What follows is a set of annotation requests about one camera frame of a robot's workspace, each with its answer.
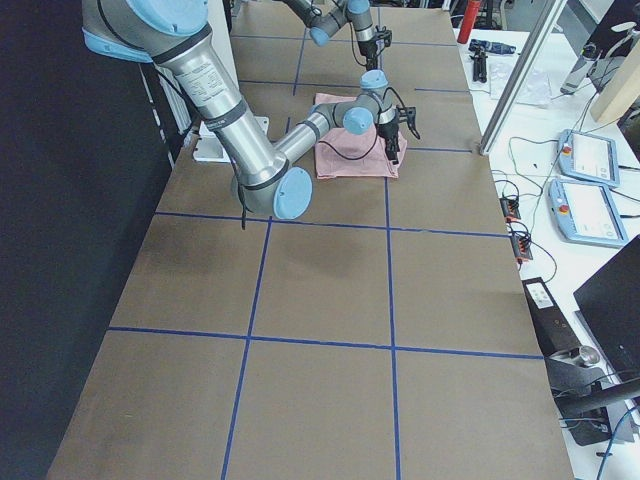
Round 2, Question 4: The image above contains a far blue teach pendant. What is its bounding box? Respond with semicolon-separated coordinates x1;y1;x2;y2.
558;129;620;188

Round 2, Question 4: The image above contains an aluminium frame post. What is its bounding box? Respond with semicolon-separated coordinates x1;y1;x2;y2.
479;0;567;155

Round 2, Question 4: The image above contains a white plastic sheet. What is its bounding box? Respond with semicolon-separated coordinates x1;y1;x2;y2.
487;59;554;109

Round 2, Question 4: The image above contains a black folded tripod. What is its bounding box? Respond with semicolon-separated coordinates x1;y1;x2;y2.
472;46;488;84

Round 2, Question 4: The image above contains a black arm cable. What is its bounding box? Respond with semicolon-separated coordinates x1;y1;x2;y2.
237;87;419;231
309;0;396;69

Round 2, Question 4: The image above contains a black box with label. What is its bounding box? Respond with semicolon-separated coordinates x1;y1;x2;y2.
522;277;582;357

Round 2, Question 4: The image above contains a near blue teach pendant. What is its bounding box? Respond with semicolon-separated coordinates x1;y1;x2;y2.
547;179;629;249

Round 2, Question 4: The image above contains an orange black connector block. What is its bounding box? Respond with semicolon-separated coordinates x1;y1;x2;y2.
499;196;521;223

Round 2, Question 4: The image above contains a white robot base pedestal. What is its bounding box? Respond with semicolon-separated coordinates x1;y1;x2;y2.
192;117;271;165

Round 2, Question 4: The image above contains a blue teach pendant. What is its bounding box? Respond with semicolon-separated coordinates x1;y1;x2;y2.
547;179;629;249
558;129;620;188

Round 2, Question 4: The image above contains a pink Snoopy t-shirt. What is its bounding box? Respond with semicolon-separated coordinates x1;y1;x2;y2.
314;123;408;180

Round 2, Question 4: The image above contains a blue folded umbrella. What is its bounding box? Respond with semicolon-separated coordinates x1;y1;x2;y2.
469;39;516;55

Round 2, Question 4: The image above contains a black monitor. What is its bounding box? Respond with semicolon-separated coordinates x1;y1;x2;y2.
574;237;639;371

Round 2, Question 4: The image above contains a red bottle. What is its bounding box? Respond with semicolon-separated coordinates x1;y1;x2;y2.
457;0;482;44

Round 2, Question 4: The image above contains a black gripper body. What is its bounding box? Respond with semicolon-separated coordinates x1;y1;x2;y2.
377;120;400;150
357;39;380;68

